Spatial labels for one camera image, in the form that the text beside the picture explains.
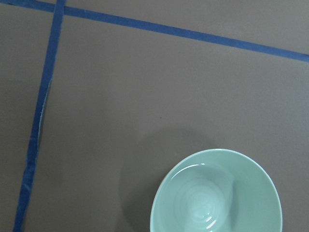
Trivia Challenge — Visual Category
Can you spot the mint green bowl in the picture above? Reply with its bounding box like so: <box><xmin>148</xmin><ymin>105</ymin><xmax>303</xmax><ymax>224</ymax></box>
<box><xmin>150</xmin><ymin>149</ymin><xmax>283</xmax><ymax>232</ymax></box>

